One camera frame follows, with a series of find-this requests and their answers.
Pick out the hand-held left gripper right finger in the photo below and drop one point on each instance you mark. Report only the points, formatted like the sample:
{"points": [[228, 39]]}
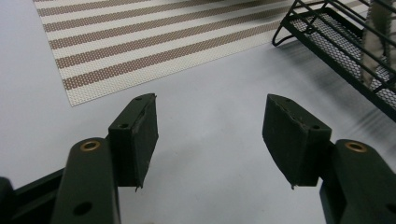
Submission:
{"points": [[299, 146]]}

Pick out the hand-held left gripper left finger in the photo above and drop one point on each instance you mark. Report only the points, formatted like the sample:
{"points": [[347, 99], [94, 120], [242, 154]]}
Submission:
{"points": [[130, 143]]}

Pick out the striped woven placemat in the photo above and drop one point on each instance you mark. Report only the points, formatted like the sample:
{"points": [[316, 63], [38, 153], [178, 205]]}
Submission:
{"points": [[149, 37]]}

